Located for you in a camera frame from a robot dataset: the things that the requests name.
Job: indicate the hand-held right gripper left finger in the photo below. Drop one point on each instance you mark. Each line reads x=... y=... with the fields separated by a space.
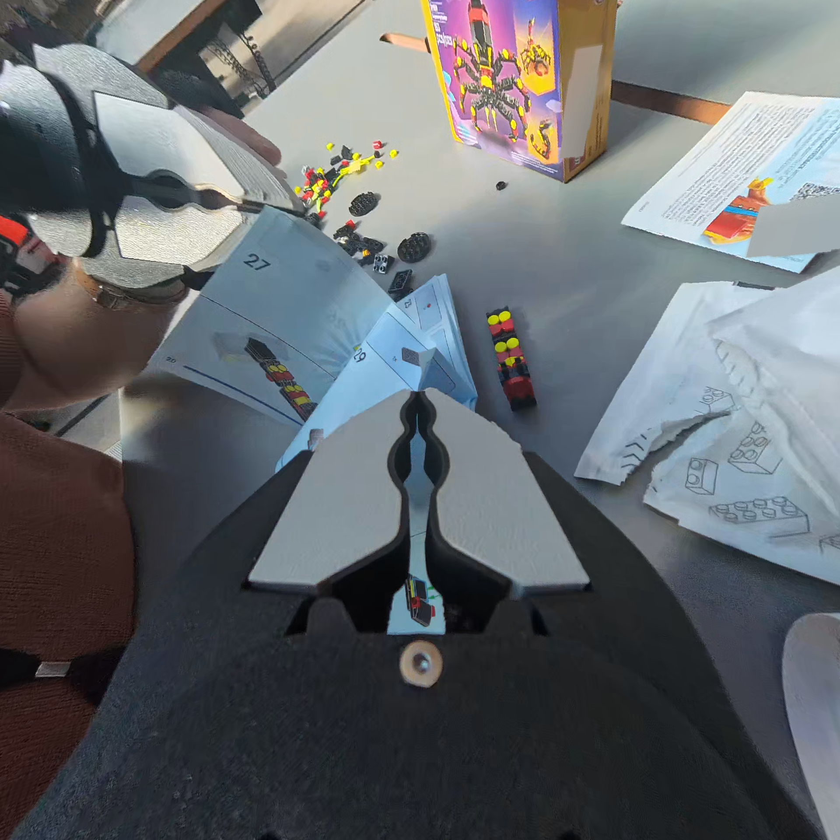
x=334 y=512

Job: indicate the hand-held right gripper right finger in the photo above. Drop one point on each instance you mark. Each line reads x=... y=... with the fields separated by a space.
x=499 y=518

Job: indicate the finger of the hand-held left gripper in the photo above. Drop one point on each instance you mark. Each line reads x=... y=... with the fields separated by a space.
x=157 y=138
x=170 y=233

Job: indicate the light blue instruction booklet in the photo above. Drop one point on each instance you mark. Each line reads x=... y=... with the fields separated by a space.
x=295 y=295

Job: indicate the person's left forearm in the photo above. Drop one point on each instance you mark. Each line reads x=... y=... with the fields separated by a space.
x=79 y=348

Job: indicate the grey desk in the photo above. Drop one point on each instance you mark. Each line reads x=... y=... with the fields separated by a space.
x=590 y=229

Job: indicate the person's left hand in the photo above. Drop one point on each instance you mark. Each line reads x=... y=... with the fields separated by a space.
x=256 y=145

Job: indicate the red yellow black brick build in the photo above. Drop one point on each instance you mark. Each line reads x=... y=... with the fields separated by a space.
x=512 y=367

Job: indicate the pile of small toy bricks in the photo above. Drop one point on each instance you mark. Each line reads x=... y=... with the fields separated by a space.
x=321 y=180

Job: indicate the black toy brick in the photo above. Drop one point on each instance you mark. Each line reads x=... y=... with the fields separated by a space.
x=364 y=246
x=400 y=284
x=346 y=229
x=384 y=263

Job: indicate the round black toy disc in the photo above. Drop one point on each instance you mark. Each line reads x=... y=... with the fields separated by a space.
x=364 y=203
x=415 y=247

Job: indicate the torn white paper bag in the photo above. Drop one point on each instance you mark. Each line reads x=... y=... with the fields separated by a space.
x=656 y=367

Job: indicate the person in brown sweater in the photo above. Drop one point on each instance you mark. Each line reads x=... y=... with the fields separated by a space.
x=59 y=558

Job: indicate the white brick print paper bag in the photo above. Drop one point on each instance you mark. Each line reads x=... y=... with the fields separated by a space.
x=774 y=367

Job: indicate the purple spider toy box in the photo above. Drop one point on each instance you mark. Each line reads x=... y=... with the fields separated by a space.
x=499 y=79

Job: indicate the white printed text leaflet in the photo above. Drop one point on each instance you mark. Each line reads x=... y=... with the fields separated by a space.
x=722 y=157

